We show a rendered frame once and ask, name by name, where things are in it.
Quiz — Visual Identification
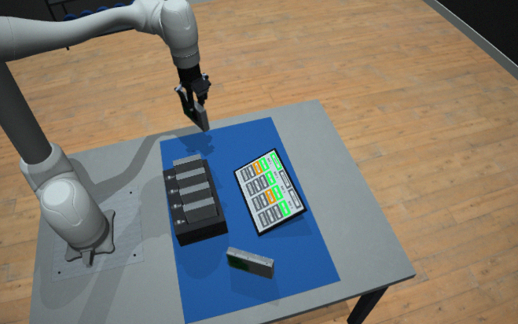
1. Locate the blue mat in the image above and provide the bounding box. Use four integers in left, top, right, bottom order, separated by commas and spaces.
160, 117, 340, 324

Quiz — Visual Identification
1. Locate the black-framed status screen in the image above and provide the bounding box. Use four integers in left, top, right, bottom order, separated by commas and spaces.
233, 148, 307, 236

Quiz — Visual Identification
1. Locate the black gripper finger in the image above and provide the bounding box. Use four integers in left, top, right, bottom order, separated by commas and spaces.
175, 83, 198, 121
197, 73, 208, 107

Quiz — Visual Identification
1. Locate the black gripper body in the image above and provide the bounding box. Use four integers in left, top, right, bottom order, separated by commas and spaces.
177, 63, 202, 90

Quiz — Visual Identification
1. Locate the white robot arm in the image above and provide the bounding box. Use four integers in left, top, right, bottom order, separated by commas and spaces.
0, 0, 200, 267

